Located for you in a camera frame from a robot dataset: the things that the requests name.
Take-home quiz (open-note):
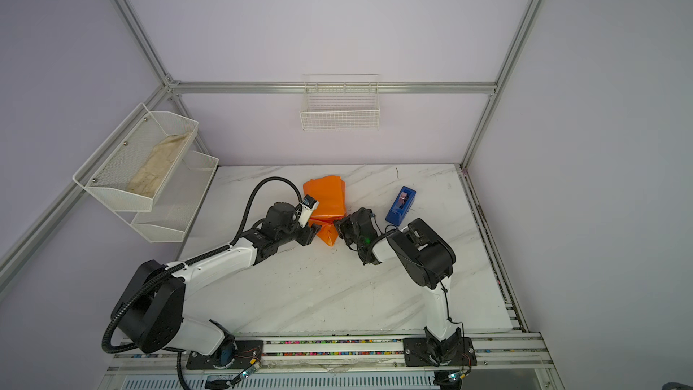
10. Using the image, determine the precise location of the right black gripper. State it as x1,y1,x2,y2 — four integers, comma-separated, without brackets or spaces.
326,215,362,249

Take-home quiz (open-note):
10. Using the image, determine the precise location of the yellow orange wrapping paper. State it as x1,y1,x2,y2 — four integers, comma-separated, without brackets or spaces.
303,175,347,247

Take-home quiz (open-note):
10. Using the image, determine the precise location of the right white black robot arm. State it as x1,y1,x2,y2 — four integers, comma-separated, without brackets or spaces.
334,208,466,343

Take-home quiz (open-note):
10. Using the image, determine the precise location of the blue tape dispenser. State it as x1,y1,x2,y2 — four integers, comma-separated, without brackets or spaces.
385,186,416,227

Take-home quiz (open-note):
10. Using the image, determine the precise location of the lower white mesh shelf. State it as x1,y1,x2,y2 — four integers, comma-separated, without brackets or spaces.
131,150,218,243

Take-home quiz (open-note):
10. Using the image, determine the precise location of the white mesh shelf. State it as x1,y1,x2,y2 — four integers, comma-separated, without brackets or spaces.
131,150,218,243
72,103,199,212

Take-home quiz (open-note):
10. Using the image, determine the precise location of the beige cloth in shelf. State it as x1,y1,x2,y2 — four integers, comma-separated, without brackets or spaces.
126,132,191,198

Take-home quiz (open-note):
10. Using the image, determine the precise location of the upper white mesh shelf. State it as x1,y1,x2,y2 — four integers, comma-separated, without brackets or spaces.
72,103,199,212

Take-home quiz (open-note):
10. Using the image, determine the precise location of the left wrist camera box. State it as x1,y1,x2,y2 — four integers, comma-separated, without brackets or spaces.
298,195,319,228

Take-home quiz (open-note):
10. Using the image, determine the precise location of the white wire wall basket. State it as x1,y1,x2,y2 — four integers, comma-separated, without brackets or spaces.
300,74,381,132

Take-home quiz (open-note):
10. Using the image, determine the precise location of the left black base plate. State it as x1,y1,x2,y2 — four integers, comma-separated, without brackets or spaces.
186,339,265,370

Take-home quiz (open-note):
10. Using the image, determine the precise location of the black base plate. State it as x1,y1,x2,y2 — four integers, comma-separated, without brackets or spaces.
186,339,265,370
402,335,478,368

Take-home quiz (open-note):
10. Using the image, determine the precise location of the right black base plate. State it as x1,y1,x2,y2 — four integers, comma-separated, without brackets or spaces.
402,335,478,368

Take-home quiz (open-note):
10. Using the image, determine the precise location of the aluminium frame rail front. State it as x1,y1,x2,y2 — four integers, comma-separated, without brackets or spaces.
106,332,556,375

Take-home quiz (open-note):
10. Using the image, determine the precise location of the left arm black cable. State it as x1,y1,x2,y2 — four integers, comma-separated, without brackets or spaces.
101,175,304,355

